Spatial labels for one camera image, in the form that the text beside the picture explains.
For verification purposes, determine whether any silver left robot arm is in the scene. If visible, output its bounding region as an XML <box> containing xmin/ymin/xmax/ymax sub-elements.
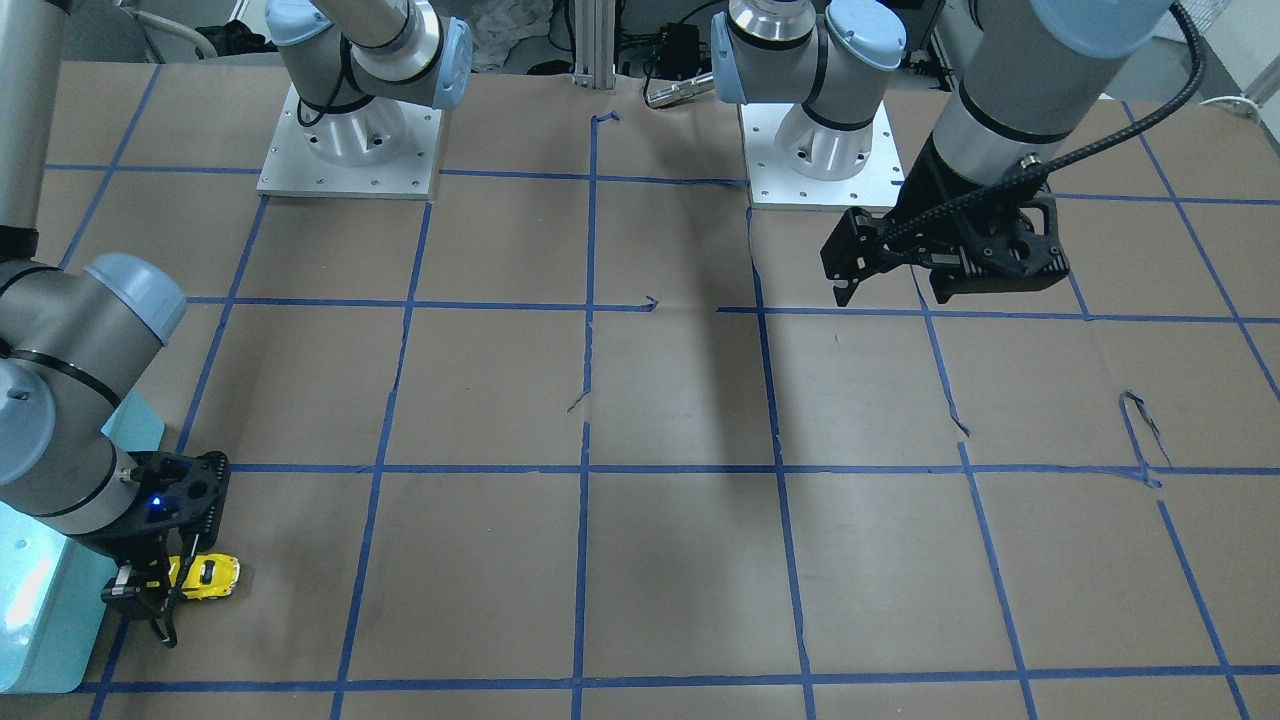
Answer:
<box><xmin>710</xmin><ymin>1</ymin><xmax>1204</xmax><ymax>306</ymax></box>

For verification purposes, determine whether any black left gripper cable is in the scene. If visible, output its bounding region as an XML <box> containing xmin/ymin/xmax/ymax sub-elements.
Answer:
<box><xmin>881</xmin><ymin>0</ymin><xmax>1206</xmax><ymax>246</ymax></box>

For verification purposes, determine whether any yellow beetle toy car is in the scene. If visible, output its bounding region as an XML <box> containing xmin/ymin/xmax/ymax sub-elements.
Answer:
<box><xmin>180</xmin><ymin>553</ymin><xmax>241</xmax><ymax>601</ymax></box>

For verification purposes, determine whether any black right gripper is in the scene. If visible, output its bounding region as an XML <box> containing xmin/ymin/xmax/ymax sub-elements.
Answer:
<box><xmin>76</xmin><ymin>451</ymin><xmax>230</xmax><ymax>650</ymax></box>

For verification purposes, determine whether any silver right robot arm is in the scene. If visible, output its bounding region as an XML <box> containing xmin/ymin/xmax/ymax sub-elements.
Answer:
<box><xmin>3</xmin><ymin>1</ymin><xmax>474</xmax><ymax>647</ymax></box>

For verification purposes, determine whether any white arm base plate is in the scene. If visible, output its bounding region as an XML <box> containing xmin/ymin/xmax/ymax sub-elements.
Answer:
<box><xmin>739</xmin><ymin>102</ymin><xmax>905</xmax><ymax>214</ymax></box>
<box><xmin>256</xmin><ymin>88</ymin><xmax>449</xmax><ymax>201</ymax></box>

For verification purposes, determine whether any light blue plastic bin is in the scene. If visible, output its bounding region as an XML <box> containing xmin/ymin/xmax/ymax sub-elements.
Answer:
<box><xmin>1</xmin><ymin>377</ymin><xmax>165</xmax><ymax>694</ymax></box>

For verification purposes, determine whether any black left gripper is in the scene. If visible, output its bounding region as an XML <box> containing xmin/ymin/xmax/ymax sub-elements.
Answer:
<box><xmin>820</xmin><ymin>138</ymin><xmax>1070</xmax><ymax>307</ymax></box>

